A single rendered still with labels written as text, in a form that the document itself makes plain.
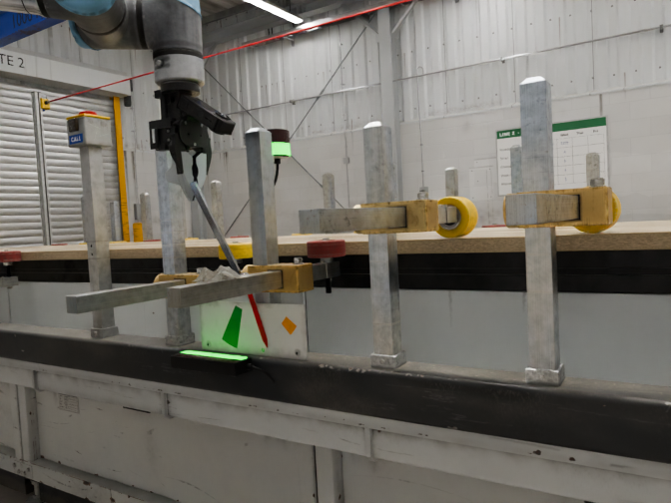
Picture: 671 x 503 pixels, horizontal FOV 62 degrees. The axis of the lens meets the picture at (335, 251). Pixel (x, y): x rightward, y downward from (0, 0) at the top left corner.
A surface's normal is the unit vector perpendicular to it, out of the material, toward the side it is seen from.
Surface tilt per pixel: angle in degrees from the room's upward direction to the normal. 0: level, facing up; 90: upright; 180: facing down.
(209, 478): 90
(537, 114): 90
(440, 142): 90
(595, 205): 90
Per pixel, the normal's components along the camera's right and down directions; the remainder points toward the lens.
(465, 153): -0.54, 0.07
